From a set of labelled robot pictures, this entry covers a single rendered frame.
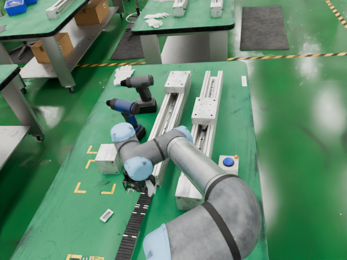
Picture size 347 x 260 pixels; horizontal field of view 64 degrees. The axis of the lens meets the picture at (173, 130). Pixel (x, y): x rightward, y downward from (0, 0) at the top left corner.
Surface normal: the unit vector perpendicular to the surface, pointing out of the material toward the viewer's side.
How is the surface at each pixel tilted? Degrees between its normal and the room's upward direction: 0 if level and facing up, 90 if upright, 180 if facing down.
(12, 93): 90
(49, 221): 0
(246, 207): 31
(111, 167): 90
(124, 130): 0
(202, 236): 18
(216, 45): 90
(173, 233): 10
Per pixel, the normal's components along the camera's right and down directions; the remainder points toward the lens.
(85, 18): -0.10, 0.68
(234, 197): 0.03, -0.89
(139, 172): 0.43, 0.57
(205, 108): -0.12, -0.74
